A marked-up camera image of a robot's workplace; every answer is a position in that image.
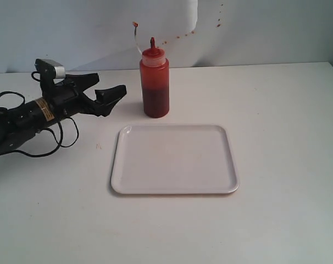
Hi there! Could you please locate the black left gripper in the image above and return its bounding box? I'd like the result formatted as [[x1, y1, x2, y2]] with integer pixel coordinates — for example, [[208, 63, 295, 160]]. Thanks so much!
[[41, 73, 127, 118]]

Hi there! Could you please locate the red ketchup squeeze bottle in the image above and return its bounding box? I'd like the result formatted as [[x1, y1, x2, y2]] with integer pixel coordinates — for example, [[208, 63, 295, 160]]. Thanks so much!
[[136, 37, 170, 118]]

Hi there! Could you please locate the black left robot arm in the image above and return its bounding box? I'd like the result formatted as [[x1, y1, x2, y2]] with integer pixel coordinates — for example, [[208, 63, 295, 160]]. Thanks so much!
[[0, 73, 127, 153]]

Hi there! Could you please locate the white rectangular plastic tray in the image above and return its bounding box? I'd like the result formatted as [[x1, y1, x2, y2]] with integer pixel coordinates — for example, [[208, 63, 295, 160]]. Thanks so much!
[[110, 124, 239, 195]]

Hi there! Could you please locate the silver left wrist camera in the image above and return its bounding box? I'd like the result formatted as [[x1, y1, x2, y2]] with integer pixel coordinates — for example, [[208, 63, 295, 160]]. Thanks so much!
[[35, 58, 66, 80]]

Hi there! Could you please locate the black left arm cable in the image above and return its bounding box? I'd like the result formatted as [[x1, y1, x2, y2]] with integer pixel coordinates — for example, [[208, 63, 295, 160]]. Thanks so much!
[[0, 71, 80, 159]]

